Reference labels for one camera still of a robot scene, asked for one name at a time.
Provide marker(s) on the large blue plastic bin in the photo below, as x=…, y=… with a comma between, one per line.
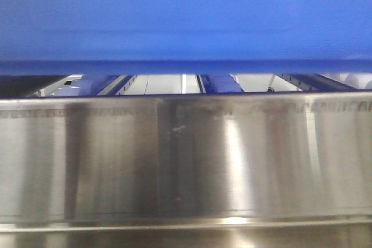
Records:
x=184, y=36

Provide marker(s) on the stainless steel shelf front rail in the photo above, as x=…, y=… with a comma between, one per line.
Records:
x=262, y=170

